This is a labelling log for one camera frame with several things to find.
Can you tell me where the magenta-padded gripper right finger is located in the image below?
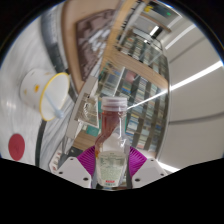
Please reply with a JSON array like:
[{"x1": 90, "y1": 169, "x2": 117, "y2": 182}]
[{"x1": 125, "y1": 145, "x2": 168, "y2": 190}]

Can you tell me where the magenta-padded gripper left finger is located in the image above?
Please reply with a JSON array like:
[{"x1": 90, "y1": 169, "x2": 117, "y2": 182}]
[{"x1": 49, "y1": 145, "x2": 99, "y2": 189}]

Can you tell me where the clear plastic drink bottle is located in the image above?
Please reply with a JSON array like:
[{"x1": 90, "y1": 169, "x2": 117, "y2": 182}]
[{"x1": 94, "y1": 96, "x2": 131, "y2": 191}]

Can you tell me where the long white architecture model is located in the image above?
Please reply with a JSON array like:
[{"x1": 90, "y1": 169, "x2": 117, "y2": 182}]
[{"x1": 64, "y1": 74, "x2": 101, "y2": 158}]

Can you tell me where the light blue spoon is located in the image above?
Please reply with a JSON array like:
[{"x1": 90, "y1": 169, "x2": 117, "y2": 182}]
[{"x1": 43, "y1": 91, "x2": 65, "y2": 120}]

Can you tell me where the white cup with yellow rim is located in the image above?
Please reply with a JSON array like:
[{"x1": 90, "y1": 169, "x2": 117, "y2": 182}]
[{"x1": 19, "y1": 68, "x2": 71, "y2": 123}]

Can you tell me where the book shelf unit behind glass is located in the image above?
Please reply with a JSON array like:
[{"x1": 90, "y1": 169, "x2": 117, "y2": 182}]
[{"x1": 114, "y1": 25, "x2": 170, "y2": 73}]

